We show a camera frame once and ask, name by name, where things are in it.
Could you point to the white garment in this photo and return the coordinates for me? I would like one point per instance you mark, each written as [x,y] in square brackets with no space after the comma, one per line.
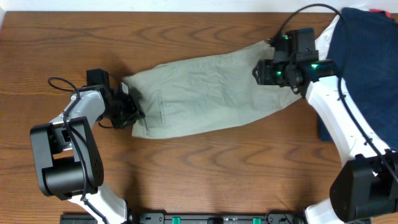
[322,43]

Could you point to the red garment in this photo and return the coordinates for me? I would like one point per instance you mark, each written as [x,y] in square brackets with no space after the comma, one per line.
[383,12]

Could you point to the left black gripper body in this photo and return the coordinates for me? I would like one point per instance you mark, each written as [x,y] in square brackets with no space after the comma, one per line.
[131,107]

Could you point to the khaki shorts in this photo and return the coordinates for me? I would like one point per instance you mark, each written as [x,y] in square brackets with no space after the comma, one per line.
[205,94]

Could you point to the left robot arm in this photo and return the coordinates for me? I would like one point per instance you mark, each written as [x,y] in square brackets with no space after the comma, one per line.
[66,157]

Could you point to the navy blue garment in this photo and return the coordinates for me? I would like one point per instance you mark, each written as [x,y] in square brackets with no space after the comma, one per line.
[371,73]

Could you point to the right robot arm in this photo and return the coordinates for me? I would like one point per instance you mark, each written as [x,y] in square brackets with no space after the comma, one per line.
[367,184]

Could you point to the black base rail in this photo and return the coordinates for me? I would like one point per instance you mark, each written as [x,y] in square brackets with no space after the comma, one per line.
[268,218]

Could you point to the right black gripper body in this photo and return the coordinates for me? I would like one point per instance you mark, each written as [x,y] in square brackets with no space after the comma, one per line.
[261,72]

